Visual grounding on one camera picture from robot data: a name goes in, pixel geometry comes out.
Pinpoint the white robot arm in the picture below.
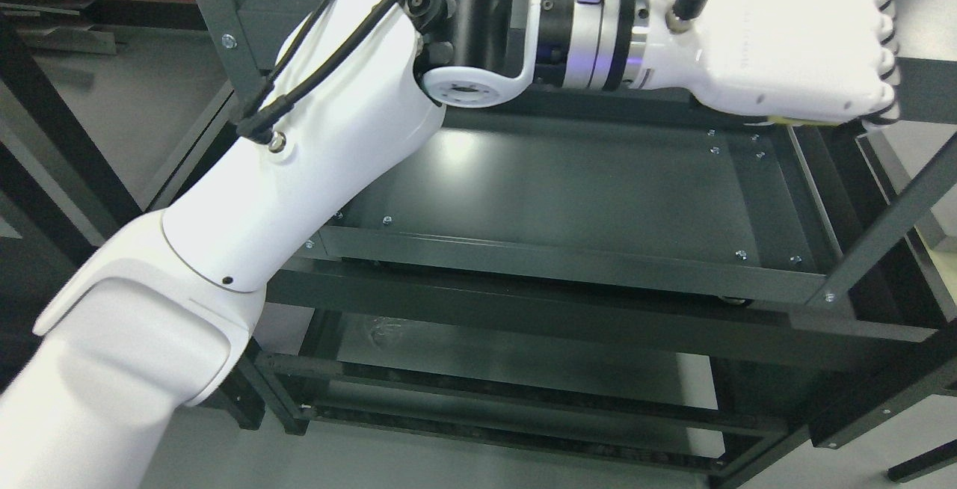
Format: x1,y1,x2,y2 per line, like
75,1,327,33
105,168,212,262
2,0,541,488

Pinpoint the green yellow sponge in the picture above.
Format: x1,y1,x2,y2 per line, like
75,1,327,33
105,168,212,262
766,117,842,127

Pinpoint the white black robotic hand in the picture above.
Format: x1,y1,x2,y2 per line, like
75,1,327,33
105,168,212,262
625,0,900,129

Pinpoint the dark metal shelf rack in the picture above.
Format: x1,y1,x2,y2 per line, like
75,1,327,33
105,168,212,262
2,0,955,488

